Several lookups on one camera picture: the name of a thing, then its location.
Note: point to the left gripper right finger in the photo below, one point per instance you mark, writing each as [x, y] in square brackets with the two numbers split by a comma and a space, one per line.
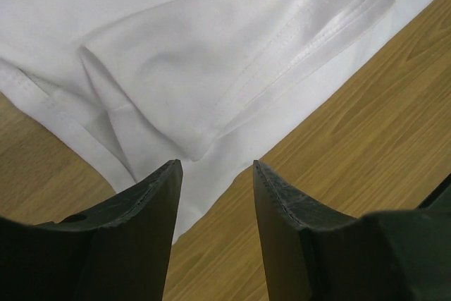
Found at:
[313, 252]

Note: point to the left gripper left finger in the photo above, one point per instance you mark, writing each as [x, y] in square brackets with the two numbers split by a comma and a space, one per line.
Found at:
[116, 250]

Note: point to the white t shirt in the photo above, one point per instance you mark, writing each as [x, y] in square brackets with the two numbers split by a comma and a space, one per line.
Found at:
[130, 84]

